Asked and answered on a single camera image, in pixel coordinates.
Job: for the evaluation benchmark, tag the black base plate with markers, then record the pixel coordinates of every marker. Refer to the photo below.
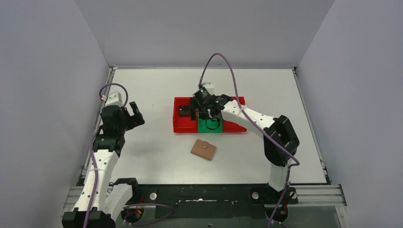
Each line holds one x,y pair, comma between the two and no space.
255,201

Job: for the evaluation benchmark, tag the black card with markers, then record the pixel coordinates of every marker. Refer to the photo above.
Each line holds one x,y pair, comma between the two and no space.
184,111

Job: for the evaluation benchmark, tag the green plastic bin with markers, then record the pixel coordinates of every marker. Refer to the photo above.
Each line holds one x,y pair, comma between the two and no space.
210,126

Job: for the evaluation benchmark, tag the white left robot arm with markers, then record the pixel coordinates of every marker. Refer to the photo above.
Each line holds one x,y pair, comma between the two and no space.
96,207

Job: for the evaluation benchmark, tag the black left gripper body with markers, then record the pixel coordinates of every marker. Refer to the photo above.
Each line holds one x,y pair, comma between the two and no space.
126,116

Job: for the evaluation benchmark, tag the red bin with black card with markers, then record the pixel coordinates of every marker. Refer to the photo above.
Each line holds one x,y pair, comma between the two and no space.
182,120

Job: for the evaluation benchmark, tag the red bin with gold cards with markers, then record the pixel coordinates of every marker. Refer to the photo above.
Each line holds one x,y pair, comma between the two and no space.
234,121

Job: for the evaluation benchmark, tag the aluminium frame rail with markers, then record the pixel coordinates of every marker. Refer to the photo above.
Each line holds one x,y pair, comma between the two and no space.
307,195

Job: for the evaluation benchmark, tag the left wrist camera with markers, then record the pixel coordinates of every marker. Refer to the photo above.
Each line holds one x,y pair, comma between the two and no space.
114,98

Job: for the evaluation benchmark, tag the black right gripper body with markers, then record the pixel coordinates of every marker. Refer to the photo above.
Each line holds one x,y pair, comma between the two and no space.
201,106

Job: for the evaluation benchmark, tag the tan leather card holder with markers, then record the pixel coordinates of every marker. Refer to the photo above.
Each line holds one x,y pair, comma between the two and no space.
203,149

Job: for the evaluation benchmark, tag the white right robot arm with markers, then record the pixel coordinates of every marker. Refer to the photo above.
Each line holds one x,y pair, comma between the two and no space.
280,141

